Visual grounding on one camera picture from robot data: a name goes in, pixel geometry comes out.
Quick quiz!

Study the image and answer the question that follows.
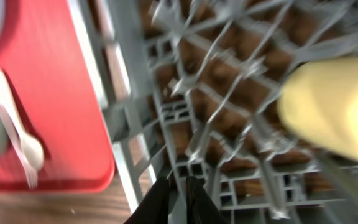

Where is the grey dishwasher rack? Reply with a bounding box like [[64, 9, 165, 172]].
[[68, 0, 358, 223]]

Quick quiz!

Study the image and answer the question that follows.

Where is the white plastic fork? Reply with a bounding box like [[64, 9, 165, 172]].
[[0, 99, 40, 189]]

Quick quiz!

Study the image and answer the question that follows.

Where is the white plastic spoon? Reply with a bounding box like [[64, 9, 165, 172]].
[[0, 69, 45, 171]]

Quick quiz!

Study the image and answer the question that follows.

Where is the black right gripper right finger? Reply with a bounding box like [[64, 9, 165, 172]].
[[186, 176, 226, 224]]

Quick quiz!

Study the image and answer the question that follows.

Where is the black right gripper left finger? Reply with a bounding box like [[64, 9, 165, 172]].
[[124, 177, 170, 224]]

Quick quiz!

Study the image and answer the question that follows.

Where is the red serving tray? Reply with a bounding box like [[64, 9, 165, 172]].
[[0, 0, 115, 193]]

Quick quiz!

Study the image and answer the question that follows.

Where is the yellow plastic cup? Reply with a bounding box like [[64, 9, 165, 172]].
[[277, 57, 358, 161]]

